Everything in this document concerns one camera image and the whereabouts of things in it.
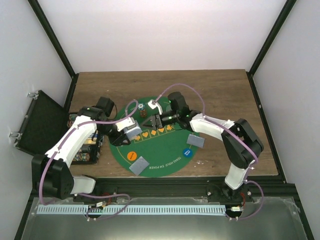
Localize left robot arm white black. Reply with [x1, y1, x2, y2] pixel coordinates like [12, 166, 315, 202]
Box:
[31, 97, 136, 204]

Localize stacked poker chips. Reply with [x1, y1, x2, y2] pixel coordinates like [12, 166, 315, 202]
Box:
[138, 103, 147, 118]

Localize light blue slotted strip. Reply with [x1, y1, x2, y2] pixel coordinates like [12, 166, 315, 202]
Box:
[36, 204, 226, 216]

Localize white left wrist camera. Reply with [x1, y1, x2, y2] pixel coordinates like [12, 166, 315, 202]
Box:
[115, 117, 136, 132]

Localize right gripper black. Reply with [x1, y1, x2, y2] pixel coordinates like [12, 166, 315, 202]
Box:
[139, 111, 179, 131]

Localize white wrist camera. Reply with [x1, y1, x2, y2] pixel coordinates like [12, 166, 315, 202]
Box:
[115, 117, 136, 132]
[147, 99, 163, 115]

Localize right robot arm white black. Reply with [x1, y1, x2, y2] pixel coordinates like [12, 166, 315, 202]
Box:
[142, 91, 264, 202]

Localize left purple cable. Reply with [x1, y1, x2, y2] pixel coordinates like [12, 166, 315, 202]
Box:
[39, 99, 139, 222]

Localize blue patterned card deck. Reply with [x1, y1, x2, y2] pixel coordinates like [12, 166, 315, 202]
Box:
[123, 123, 142, 141]

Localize black mounting rail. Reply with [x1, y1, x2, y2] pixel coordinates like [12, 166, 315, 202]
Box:
[32, 174, 296, 203]

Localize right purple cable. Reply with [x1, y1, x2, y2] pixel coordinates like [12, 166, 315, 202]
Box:
[154, 83, 265, 222]

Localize blue small blind button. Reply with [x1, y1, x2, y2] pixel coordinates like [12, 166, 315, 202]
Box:
[182, 148, 194, 158]

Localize round green poker mat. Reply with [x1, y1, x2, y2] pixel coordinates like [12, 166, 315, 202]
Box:
[107, 96, 200, 179]

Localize dealt cards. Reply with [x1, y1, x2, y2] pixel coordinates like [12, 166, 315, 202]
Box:
[186, 134, 205, 148]
[129, 156, 150, 176]

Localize black poker chip case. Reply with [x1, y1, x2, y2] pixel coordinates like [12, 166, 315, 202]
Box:
[66, 112, 106, 165]

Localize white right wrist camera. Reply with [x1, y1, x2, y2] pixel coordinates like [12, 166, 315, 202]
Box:
[147, 99, 163, 115]

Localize purple cable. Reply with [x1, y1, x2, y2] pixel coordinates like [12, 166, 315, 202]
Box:
[154, 83, 265, 222]
[39, 99, 139, 222]

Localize orange big blind button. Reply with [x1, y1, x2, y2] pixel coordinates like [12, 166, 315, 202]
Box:
[127, 151, 138, 162]

